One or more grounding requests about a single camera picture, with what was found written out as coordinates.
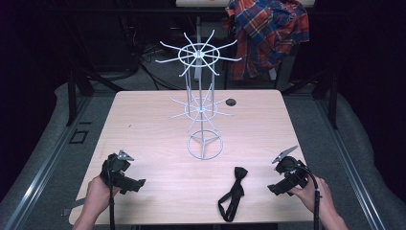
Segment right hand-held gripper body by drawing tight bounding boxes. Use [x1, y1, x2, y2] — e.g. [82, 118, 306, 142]
[271, 145, 309, 188]

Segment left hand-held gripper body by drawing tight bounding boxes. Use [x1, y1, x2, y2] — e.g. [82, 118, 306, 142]
[100, 149, 135, 185]

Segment black bow tie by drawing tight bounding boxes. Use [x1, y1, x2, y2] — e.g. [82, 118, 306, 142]
[217, 166, 249, 223]

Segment white wire hook rack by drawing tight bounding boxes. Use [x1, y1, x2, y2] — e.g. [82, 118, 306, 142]
[154, 29, 242, 161]

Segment person's right hand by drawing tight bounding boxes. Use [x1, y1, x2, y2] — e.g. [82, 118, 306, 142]
[288, 174, 330, 215]

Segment person's left hand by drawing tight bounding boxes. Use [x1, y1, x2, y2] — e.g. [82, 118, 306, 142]
[84, 174, 122, 219]

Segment red blue plaid shirt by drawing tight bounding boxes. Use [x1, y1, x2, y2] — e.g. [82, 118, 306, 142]
[222, 0, 310, 81]

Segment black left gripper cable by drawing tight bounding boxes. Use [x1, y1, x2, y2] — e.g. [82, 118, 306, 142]
[106, 159, 117, 230]

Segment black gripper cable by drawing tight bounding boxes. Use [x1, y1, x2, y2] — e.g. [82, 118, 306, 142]
[296, 160, 322, 230]
[106, 159, 117, 230]

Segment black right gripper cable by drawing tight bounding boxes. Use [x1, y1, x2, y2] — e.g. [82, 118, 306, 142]
[296, 160, 322, 230]

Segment aluminium floor rail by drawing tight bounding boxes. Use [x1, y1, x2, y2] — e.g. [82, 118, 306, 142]
[314, 95, 388, 230]
[2, 95, 94, 230]

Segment black metal frame stand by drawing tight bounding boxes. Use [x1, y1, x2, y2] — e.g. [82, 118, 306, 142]
[281, 61, 340, 130]
[65, 60, 126, 127]

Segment black floor cables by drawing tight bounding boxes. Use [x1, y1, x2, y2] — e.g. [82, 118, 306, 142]
[119, 13, 194, 91]

